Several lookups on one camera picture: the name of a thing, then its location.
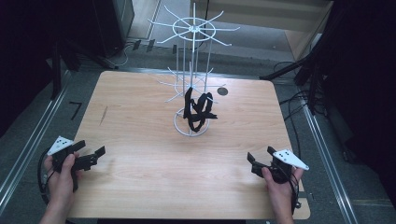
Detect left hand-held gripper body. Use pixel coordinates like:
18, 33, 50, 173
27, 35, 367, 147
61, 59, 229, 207
46, 135, 99, 172

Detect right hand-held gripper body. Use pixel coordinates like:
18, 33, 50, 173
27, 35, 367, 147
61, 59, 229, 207
251, 148, 310, 185

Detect black strap bundle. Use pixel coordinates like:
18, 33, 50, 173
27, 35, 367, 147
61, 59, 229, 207
187, 91, 219, 133

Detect dark sock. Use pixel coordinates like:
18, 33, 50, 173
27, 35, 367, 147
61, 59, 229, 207
182, 86, 196, 121

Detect white wire rack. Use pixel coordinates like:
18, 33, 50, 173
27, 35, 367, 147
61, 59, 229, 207
147, 2, 241, 138

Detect person's right hand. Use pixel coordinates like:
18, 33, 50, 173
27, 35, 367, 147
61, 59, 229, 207
261, 166, 304, 203

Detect person's left hand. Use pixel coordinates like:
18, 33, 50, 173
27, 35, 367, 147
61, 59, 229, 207
43, 152, 83, 203

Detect black stand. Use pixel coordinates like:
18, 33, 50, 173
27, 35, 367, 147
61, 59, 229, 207
49, 38, 82, 101

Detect black stand leg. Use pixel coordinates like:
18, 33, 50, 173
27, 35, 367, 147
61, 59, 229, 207
259, 46, 316, 81

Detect black cabinet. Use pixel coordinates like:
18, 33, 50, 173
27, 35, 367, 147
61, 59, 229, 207
92, 0, 135, 58

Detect beige wooden panel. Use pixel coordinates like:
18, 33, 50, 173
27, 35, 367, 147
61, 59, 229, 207
190, 0, 334, 61

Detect black floor cable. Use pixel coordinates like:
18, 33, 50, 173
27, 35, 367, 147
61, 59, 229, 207
288, 102, 304, 152
278, 89, 312, 125

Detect aluminium floor rail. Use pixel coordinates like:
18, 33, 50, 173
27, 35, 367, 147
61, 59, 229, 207
0, 70, 73, 217
302, 105, 360, 224
124, 66, 263, 79

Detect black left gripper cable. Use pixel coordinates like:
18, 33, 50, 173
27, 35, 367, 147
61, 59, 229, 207
36, 148, 53, 207

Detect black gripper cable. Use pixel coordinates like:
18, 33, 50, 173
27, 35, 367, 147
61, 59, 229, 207
36, 148, 53, 207
289, 173, 304, 217

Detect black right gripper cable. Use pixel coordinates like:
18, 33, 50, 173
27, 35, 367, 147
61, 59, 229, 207
289, 173, 304, 217

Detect white floor cable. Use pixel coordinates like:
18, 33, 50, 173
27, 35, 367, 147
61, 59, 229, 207
113, 43, 134, 68

